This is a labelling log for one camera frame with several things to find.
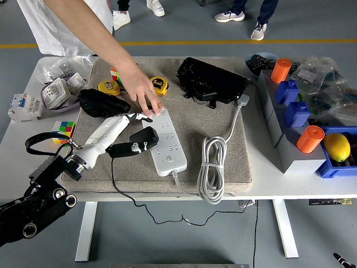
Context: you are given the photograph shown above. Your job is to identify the person's left hand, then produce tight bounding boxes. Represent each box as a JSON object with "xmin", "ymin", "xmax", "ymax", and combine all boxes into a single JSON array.
[{"xmin": 119, "ymin": 69, "xmax": 165, "ymax": 118}]

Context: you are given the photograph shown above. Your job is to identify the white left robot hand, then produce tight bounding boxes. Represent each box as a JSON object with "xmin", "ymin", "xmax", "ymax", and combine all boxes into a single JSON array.
[{"xmin": 74, "ymin": 112, "xmax": 154, "ymax": 168}]

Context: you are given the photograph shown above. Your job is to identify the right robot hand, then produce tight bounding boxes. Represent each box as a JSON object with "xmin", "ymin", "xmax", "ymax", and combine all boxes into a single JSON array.
[{"xmin": 333, "ymin": 252, "xmax": 349, "ymax": 268}]

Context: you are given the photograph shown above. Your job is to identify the yellow tape measure black label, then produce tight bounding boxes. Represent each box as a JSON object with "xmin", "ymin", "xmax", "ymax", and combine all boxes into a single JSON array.
[{"xmin": 149, "ymin": 76, "xmax": 170, "ymax": 97}]

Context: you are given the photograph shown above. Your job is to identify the thin black adapter cord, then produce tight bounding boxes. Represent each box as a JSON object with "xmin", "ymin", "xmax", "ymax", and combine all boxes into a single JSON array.
[{"xmin": 110, "ymin": 156, "xmax": 252, "ymax": 227}]

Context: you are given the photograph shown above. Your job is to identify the white power strip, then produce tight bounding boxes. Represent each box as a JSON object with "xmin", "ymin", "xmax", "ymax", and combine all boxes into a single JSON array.
[{"xmin": 141, "ymin": 108, "xmax": 188, "ymax": 177}]

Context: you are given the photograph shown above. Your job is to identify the black circuit board pile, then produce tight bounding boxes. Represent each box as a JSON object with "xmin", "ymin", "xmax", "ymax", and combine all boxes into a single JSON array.
[{"xmin": 248, "ymin": 54, "xmax": 277, "ymax": 72}]

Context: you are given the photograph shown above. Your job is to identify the colourful puzzle cube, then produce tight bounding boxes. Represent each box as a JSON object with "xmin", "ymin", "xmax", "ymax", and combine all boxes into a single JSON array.
[
  {"xmin": 110, "ymin": 66, "xmax": 123, "ymax": 84},
  {"xmin": 52, "ymin": 121, "xmax": 76, "ymax": 145}
]

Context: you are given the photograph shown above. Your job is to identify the yellow tape measure clear window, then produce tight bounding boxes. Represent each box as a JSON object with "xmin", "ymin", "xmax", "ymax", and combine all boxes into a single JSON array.
[{"xmin": 97, "ymin": 79, "xmax": 121, "ymax": 96}]

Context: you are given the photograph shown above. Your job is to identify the black folded umbrella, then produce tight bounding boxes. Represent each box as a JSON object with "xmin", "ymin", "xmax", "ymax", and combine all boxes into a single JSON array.
[{"xmin": 77, "ymin": 88, "xmax": 132, "ymax": 118}]

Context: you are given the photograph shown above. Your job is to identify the small white socket module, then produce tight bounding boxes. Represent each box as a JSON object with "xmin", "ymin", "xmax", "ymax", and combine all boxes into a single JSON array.
[{"xmin": 65, "ymin": 71, "xmax": 89, "ymax": 94}]

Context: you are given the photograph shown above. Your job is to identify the black table control panel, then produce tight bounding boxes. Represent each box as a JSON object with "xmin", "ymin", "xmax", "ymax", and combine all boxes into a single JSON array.
[{"xmin": 308, "ymin": 198, "xmax": 354, "ymax": 207}]

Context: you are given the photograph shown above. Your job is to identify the large white socket module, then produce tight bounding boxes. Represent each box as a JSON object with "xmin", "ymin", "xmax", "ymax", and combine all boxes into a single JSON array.
[{"xmin": 41, "ymin": 77, "xmax": 74, "ymax": 109}]

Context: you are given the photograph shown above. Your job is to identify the white table leg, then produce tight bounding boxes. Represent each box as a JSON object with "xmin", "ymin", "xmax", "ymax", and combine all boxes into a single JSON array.
[
  {"xmin": 272, "ymin": 199, "xmax": 300, "ymax": 259},
  {"xmin": 75, "ymin": 200, "xmax": 98, "ymax": 262}
]

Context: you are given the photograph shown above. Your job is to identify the grey-brown mat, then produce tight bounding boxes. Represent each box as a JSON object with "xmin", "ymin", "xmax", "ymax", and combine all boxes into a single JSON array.
[{"xmin": 60, "ymin": 57, "xmax": 253, "ymax": 194}]

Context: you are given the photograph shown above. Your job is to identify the person's leg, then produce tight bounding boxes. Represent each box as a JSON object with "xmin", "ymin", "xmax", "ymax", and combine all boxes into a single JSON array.
[
  {"xmin": 113, "ymin": 0, "xmax": 131, "ymax": 31},
  {"xmin": 147, "ymin": 0, "xmax": 165, "ymax": 17},
  {"xmin": 214, "ymin": 0, "xmax": 249, "ymax": 23},
  {"xmin": 250, "ymin": 0, "xmax": 279, "ymax": 41}
]

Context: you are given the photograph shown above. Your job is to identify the clear bag of small parts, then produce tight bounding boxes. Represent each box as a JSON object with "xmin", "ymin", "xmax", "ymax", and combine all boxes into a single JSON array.
[{"xmin": 38, "ymin": 54, "xmax": 95, "ymax": 84}]

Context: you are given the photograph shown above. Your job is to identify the white circuit breaker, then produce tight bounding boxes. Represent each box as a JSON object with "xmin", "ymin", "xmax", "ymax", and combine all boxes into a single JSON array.
[{"xmin": 7, "ymin": 93, "xmax": 44, "ymax": 123}]

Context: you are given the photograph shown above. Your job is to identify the blue storage bin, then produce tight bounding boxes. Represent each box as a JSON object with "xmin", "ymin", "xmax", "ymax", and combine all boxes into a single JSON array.
[{"xmin": 315, "ymin": 126, "xmax": 357, "ymax": 179}]

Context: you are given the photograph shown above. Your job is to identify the person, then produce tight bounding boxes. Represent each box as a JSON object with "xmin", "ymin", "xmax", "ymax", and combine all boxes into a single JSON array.
[{"xmin": 16, "ymin": 0, "xmax": 114, "ymax": 58}]

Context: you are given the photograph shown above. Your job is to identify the grey box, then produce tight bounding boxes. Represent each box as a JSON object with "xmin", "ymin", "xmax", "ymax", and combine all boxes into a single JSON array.
[
  {"xmin": 256, "ymin": 69, "xmax": 301, "ymax": 122},
  {"xmin": 274, "ymin": 125, "xmax": 327, "ymax": 174},
  {"xmin": 263, "ymin": 107, "xmax": 310, "ymax": 147}
]

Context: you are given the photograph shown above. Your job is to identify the yellow lemon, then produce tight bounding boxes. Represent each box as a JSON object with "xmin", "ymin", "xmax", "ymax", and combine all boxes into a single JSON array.
[{"xmin": 323, "ymin": 133, "xmax": 351, "ymax": 162}]

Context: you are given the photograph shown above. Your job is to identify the light blue bowl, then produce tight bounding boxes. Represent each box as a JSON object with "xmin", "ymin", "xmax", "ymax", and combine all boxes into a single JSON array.
[{"xmin": 244, "ymin": 52, "xmax": 279, "ymax": 80}]

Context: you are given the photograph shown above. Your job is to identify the orange cylinder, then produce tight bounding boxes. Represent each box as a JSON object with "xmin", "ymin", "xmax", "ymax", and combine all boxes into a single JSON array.
[
  {"xmin": 296, "ymin": 125, "xmax": 326, "ymax": 154},
  {"xmin": 271, "ymin": 58, "xmax": 293, "ymax": 84}
]

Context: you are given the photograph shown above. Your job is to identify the blue plastic block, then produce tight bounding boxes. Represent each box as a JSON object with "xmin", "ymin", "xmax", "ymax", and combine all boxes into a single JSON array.
[
  {"xmin": 283, "ymin": 101, "xmax": 311, "ymax": 128},
  {"xmin": 275, "ymin": 79, "xmax": 300, "ymax": 106}
]

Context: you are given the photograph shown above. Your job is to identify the clear bag of dark parts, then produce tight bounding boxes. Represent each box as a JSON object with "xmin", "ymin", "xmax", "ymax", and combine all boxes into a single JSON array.
[{"xmin": 303, "ymin": 83, "xmax": 357, "ymax": 128}]

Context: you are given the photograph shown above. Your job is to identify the clear bag with white connector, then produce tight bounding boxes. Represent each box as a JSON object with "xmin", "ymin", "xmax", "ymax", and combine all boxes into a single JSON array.
[{"xmin": 290, "ymin": 56, "xmax": 349, "ymax": 95}]

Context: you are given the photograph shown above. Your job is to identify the small black bracket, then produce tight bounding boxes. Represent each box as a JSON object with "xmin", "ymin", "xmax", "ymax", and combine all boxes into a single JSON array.
[{"xmin": 182, "ymin": 83, "xmax": 218, "ymax": 109}]

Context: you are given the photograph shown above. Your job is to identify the black hanging cable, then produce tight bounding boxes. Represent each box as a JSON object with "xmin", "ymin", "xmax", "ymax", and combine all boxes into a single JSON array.
[{"xmin": 252, "ymin": 199, "xmax": 259, "ymax": 268}]

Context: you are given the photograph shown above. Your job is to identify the white power strip cable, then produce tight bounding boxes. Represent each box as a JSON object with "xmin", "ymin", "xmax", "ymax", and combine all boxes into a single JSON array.
[{"xmin": 170, "ymin": 94, "xmax": 250, "ymax": 205}]

